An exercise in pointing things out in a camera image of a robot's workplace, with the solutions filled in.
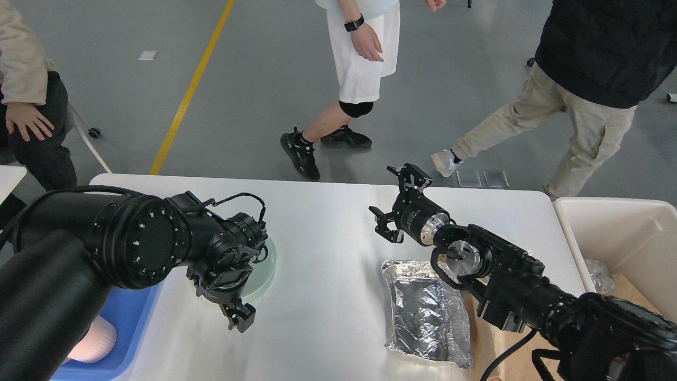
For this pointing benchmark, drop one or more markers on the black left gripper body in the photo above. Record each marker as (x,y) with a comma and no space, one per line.
(224,286)

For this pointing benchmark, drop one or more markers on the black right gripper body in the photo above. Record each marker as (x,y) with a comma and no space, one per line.
(421,218)

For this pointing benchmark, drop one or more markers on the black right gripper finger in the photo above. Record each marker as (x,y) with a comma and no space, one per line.
(412,181)
(382,222)

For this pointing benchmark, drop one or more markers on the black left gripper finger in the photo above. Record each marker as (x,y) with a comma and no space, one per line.
(240,315)

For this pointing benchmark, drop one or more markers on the green ceramic plate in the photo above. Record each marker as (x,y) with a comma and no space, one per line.
(262,273)

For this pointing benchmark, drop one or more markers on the pink ceramic mug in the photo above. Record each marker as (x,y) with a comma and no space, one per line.
(96,344)

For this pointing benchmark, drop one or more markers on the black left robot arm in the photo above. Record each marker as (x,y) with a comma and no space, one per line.
(73,246)

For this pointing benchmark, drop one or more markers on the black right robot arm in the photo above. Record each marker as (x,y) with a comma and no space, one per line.
(594,337)

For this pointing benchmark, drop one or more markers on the left floor socket plate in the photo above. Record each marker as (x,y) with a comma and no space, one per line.
(469,179)

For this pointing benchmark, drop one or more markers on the floor socket plate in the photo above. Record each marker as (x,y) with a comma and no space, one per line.
(469,179)
(496,179)

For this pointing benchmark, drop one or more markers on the right floor socket plate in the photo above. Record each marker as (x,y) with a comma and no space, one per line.
(496,179)

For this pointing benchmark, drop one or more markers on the silver foil bag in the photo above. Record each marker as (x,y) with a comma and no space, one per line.
(428,317)

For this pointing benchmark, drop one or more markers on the blue plastic tray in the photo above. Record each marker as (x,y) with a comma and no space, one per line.
(128,311)

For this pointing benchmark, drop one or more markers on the brown paper bag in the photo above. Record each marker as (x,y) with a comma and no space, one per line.
(487,342)

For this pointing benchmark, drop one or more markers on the person in white shorts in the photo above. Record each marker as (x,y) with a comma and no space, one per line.
(364,37)

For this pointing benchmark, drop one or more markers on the white chair near person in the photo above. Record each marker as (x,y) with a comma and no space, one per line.
(74,120)

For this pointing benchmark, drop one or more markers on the person in beige trousers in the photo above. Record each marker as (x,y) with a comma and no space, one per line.
(599,59)

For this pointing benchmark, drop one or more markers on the white plastic bin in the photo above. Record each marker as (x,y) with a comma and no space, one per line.
(633,237)

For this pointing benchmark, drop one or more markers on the person in cream sweater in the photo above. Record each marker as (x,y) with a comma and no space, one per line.
(34,105)

